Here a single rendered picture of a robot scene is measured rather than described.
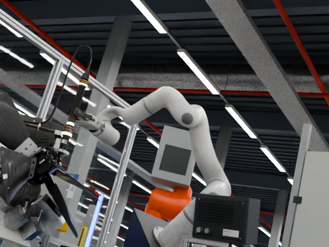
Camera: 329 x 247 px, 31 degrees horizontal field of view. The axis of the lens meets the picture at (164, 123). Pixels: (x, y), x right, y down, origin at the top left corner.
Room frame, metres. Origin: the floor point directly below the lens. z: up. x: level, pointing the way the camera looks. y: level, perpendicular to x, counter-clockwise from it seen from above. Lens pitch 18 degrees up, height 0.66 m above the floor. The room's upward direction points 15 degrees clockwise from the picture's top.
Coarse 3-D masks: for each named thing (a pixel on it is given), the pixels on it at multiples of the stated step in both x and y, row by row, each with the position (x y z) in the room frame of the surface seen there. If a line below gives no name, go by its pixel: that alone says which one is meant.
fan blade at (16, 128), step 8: (0, 96) 2.44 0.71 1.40; (8, 96) 2.46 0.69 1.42; (0, 104) 2.43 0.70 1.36; (8, 104) 2.45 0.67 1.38; (0, 112) 2.43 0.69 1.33; (8, 112) 2.45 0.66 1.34; (16, 112) 2.47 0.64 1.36; (0, 120) 2.43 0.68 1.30; (8, 120) 2.45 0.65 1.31; (16, 120) 2.47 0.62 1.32; (0, 128) 2.43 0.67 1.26; (8, 128) 2.45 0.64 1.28; (16, 128) 2.47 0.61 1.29; (24, 128) 2.49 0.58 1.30; (0, 136) 2.44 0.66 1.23; (8, 136) 2.46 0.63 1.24; (16, 136) 2.47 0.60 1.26; (24, 136) 2.48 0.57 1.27; (8, 144) 2.46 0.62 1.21; (16, 144) 2.48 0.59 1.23
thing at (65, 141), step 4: (88, 68) 2.62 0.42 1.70; (88, 72) 2.62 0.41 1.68; (84, 76) 2.60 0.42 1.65; (88, 76) 2.61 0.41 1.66; (88, 80) 2.62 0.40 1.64; (64, 136) 2.61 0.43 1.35; (68, 136) 2.61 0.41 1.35; (64, 140) 2.60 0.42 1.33; (68, 140) 2.61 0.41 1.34; (60, 144) 2.61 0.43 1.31; (64, 144) 2.60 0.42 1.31; (64, 148) 2.61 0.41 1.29; (60, 152) 2.61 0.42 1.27; (60, 156) 2.61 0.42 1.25
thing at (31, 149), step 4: (28, 140) 2.50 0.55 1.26; (24, 144) 2.50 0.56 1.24; (28, 144) 2.51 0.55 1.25; (32, 144) 2.51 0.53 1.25; (16, 148) 2.49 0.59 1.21; (20, 148) 2.49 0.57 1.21; (28, 148) 2.51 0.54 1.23; (32, 148) 2.52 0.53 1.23; (36, 148) 2.52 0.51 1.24; (20, 152) 2.50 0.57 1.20; (24, 152) 2.51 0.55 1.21; (28, 152) 2.51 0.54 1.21; (32, 152) 2.52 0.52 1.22; (28, 156) 2.52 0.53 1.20
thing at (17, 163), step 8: (0, 152) 2.21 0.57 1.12; (8, 152) 2.25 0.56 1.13; (16, 152) 2.30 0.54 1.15; (0, 160) 2.22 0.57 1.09; (8, 160) 2.26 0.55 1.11; (16, 160) 2.30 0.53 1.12; (24, 160) 2.37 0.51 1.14; (8, 168) 2.26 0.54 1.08; (16, 168) 2.31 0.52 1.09; (24, 168) 2.38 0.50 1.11; (8, 176) 2.27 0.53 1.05; (16, 176) 2.33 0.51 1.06; (24, 176) 2.41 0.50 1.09; (8, 184) 2.28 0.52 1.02; (16, 184) 2.35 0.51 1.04; (8, 192) 2.29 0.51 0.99; (16, 192) 2.37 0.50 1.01; (8, 200) 2.30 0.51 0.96
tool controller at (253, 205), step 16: (208, 208) 2.47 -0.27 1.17; (224, 208) 2.42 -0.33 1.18; (240, 208) 2.37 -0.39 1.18; (256, 208) 2.41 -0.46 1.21; (208, 224) 2.48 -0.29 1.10; (224, 224) 2.43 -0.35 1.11; (240, 224) 2.38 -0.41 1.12; (256, 224) 2.43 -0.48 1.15; (224, 240) 2.44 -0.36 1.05; (240, 240) 2.39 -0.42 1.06; (256, 240) 2.45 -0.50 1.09
